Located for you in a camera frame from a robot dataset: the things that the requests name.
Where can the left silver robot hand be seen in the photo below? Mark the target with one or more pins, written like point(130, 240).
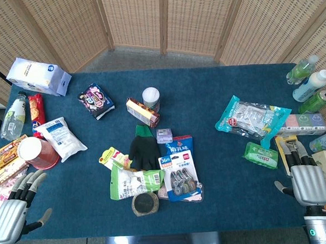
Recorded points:
point(9, 214)

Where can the green tea bottle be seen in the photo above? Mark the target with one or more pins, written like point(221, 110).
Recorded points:
point(301, 69)

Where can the green white pouch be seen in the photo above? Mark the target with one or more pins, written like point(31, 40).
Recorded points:
point(133, 183)

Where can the small lilac square box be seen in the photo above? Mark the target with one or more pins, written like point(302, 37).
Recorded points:
point(164, 135)

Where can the white lidded round canister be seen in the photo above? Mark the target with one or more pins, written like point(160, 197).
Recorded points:
point(151, 98)

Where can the blue milk candy bag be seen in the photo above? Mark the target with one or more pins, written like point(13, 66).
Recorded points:
point(180, 146)

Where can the blue correction tape pack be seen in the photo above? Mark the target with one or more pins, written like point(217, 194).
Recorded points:
point(179, 177)

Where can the yellow pink card packet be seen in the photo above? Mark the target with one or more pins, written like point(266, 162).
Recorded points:
point(114, 158)

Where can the white blue drink bottle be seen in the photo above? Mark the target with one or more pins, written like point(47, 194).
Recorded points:
point(310, 85)

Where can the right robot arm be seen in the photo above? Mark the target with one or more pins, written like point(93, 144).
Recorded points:
point(320, 225)

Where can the white blue powder bag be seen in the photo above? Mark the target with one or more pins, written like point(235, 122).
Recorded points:
point(60, 138)

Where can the yellow carded razor pack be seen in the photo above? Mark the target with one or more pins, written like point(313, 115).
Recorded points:
point(283, 154)

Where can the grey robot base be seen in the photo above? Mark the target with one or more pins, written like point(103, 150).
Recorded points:
point(162, 243)

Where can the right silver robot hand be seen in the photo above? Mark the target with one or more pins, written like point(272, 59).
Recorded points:
point(308, 184)

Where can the green wet wipes pack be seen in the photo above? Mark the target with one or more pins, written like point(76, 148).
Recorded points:
point(261, 155)

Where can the clear lemon drink bottle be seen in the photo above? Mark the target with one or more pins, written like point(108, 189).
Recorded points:
point(13, 116)

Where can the dark purple candy bag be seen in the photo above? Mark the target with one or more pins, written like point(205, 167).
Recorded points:
point(96, 101)

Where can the round dark tin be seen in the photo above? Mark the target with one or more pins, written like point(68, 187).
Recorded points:
point(145, 204)

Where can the blue felt table mat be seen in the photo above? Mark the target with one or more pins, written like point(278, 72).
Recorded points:
point(165, 160)

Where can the black green work glove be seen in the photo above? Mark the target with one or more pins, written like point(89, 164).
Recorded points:
point(144, 150)

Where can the red paper cup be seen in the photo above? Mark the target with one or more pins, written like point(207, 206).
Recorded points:
point(37, 154)

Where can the woven bamboo folding screen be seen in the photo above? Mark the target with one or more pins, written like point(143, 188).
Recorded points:
point(157, 21)

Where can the green soda can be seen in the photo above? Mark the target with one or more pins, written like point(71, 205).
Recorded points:
point(316, 101)

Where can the teal clear plastic bag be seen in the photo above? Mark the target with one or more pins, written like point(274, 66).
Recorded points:
point(250, 118)

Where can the pastel tissue multipack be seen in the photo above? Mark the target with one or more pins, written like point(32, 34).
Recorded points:
point(305, 124)

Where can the white blue tissue pack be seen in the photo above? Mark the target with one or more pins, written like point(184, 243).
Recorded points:
point(37, 76)

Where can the orange brown snack box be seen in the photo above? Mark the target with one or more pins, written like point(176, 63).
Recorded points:
point(142, 112)

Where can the red biscuit packet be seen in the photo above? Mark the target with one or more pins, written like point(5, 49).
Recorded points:
point(37, 113)

